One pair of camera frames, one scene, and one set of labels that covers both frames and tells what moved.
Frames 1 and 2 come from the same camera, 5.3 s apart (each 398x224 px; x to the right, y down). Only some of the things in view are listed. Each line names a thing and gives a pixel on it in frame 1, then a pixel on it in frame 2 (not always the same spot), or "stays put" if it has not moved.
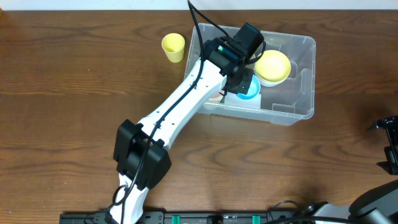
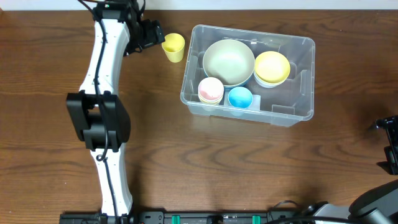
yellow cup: x=173 y=44 stays put
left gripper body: x=240 y=83 → x=156 y=34
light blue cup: x=254 y=89 → x=240 y=97
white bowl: x=272 y=84 stays put
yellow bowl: x=272 y=65 stays put
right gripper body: x=389 y=144 stays put
